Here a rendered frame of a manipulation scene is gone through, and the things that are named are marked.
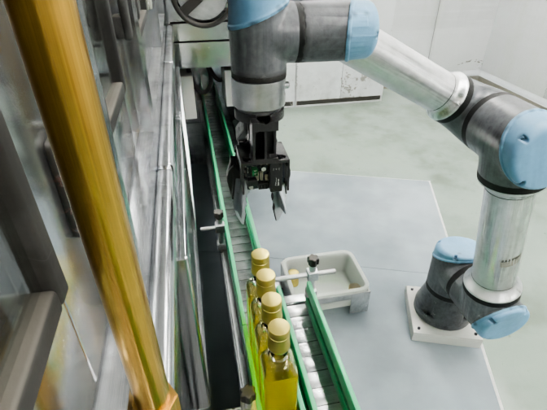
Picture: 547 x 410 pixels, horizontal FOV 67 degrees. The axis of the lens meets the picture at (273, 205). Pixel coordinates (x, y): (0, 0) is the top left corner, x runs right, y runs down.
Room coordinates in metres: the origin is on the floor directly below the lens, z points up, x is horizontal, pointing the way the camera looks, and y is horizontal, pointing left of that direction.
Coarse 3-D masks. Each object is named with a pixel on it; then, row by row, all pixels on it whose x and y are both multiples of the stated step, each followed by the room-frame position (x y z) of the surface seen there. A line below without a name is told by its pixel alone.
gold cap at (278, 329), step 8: (280, 320) 0.43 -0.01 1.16; (272, 328) 0.42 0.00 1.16; (280, 328) 0.42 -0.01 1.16; (288, 328) 0.42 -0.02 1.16; (272, 336) 0.41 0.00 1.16; (280, 336) 0.40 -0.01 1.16; (288, 336) 0.41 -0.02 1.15; (272, 344) 0.41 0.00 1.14; (280, 344) 0.40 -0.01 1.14; (288, 344) 0.41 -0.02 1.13; (280, 352) 0.40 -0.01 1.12
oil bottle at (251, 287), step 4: (248, 280) 0.60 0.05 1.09; (252, 280) 0.59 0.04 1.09; (248, 284) 0.59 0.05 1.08; (252, 284) 0.58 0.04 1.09; (248, 288) 0.58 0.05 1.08; (252, 288) 0.57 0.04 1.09; (248, 292) 0.57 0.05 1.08; (252, 292) 0.56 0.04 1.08; (276, 292) 0.58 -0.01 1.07; (248, 296) 0.57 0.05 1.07; (252, 296) 0.56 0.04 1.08; (256, 296) 0.56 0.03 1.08; (248, 300) 0.56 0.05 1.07; (248, 304) 0.56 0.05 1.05; (248, 308) 0.57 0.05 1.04; (248, 312) 0.57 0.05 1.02; (248, 316) 0.58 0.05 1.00; (248, 320) 0.58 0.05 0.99; (248, 324) 0.58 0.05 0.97; (248, 328) 0.59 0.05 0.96; (248, 332) 0.59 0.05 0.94
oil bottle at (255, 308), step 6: (252, 300) 0.55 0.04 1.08; (252, 306) 0.53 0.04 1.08; (258, 306) 0.52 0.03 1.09; (252, 312) 0.52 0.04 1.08; (258, 312) 0.51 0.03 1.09; (252, 318) 0.51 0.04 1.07; (258, 318) 0.50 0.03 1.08; (282, 318) 0.51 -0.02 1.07; (252, 324) 0.51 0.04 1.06; (252, 330) 0.52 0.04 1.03; (252, 336) 0.52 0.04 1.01; (252, 342) 0.53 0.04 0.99; (252, 348) 0.53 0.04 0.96; (252, 354) 0.53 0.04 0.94
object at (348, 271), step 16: (304, 256) 0.95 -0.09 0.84; (320, 256) 0.96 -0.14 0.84; (336, 256) 0.97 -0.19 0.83; (352, 256) 0.95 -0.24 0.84; (304, 272) 0.94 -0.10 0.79; (336, 272) 0.96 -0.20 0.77; (352, 272) 0.92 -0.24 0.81; (304, 288) 0.89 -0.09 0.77; (320, 288) 0.89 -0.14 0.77; (336, 288) 0.89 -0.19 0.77
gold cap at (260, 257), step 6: (252, 252) 0.59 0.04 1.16; (258, 252) 0.59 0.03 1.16; (264, 252) 0.59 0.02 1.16; (252, 258) 0.58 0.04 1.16; (258, 258) 0.58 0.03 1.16; (264, 258) 0.58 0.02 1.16; (252, 264) 0.58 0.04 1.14; (258, 264) 0.57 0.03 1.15; (264, 264) 0.57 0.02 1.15; (252, 270) 0.58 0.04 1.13; (258, 270) 0.57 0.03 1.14
